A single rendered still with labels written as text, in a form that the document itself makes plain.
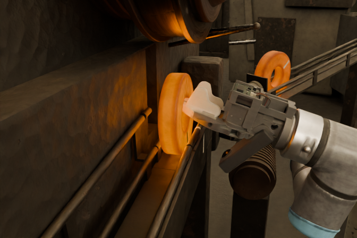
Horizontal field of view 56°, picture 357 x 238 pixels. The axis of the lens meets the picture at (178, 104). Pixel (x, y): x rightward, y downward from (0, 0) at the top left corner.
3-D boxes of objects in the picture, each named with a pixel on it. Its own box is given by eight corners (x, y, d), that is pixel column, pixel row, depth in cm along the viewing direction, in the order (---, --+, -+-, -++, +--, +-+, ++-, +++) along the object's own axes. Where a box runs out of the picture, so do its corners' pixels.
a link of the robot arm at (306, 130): (299, 150, 65) (304, 176, 56) (275, 141, 66) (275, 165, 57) (319, 109, 62) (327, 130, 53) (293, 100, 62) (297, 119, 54)
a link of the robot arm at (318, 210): (325, 214, 71) (353, 167, 66) (336, 255, 61) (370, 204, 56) (282, 198, 72) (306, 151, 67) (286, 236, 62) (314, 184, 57)
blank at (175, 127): (153, 88, 55) (173, 90, 54) (177, 62, 68) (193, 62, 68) (160, 170, 61) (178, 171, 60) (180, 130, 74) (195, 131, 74)
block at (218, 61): (176, 149, 90) (176, 60, 82) (183, 136, 98) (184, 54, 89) (216, 153, 88) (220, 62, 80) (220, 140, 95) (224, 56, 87)
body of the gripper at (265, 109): (232, 77, 63) (296, 99, 61) (218, 117, 66) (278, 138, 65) (228, 89, 56) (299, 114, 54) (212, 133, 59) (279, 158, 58)
